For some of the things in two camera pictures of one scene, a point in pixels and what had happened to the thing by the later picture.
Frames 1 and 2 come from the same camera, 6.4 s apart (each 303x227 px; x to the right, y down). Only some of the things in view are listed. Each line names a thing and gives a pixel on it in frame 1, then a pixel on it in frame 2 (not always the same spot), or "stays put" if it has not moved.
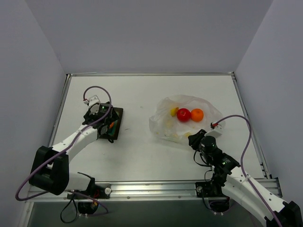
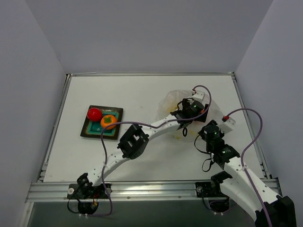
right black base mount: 218,202 stays put
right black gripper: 195,139 -> 211,122
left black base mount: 88,199 stays put
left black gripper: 116,123 -> 204,116
